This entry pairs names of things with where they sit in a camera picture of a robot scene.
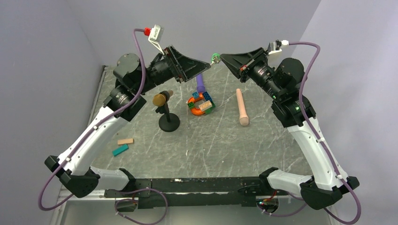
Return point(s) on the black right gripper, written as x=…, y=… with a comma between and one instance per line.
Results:
x=235, y=61

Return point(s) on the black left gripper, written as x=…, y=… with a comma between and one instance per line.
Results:
x=184, y=68

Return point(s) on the green plastic key tag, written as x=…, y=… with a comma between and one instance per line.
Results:
x=215, y=59

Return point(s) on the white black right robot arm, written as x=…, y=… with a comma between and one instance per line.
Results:
x=328, y=182

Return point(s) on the purple cylinder toy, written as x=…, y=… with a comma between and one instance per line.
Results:
x=200, y=84

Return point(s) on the beige wooden pestle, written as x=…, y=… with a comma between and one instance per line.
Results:
x=243, y=117

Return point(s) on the gold microphone on black stand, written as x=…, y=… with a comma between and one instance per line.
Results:
x=168, y=122

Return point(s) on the tan wooden block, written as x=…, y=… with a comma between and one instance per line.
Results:
x=125, y=141

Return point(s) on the teal wooden block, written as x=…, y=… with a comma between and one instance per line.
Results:
x=120, y=150

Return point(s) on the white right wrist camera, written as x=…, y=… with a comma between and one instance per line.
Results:
x=277, y=46

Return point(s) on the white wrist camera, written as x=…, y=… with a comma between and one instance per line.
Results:
x=277, y=46
x=154, y=35

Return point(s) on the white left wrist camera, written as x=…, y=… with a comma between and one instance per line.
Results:
x=154, y=35

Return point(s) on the black table front rail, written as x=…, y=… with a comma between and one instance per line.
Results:
x=241, y=191

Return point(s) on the aluminium frame rail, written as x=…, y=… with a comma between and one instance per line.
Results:
x=94, y=209

